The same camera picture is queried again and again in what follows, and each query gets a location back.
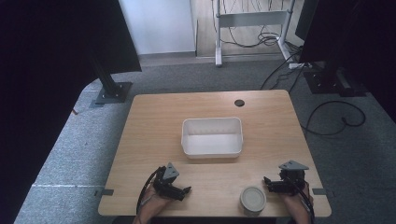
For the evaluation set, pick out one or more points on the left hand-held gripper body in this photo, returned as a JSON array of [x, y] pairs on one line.
[[169, 174]]

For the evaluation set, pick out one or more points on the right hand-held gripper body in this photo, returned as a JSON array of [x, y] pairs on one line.
[[292, 175]]

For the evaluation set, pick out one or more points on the round grey tin can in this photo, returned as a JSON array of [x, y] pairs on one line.
[[252, 199]]

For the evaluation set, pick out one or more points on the white plastic bin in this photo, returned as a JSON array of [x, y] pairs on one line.
[[211, 144]]

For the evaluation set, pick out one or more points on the person's left hand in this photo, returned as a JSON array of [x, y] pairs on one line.
[[152, 205]]

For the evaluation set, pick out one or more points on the black table grommet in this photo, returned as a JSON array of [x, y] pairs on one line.
[[239, 103]]

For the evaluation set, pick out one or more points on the black metal stand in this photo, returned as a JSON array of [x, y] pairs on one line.
[[112, 90], [333, 82]]

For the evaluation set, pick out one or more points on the white power strip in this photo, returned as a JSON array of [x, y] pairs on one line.
[[299, 65]]

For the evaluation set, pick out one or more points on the dark monitor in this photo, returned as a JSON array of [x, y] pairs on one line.
[[306, 18]]

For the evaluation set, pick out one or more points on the black curtain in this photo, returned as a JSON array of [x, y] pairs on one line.
[[358, 31], [46, 62]]

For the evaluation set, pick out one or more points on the grey table edge bracket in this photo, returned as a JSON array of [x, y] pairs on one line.
[[106, 192], [319, 191]]

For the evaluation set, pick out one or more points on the white desk frame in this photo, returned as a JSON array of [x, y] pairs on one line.
[[252, 18]]

